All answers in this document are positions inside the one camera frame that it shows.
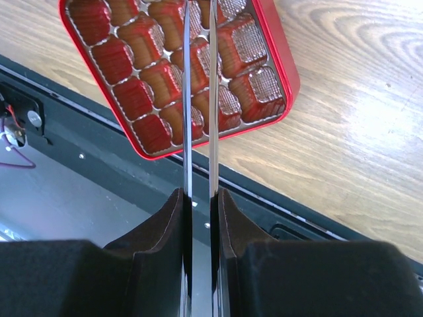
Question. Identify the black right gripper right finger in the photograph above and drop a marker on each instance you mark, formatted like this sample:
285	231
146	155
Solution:
253	274

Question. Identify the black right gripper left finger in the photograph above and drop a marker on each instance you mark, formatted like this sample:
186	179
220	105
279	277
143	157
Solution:
145	272

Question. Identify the red chocolate box tray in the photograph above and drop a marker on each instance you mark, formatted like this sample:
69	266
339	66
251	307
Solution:
133	50

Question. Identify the metal tongs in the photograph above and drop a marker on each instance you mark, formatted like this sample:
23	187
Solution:
200	124

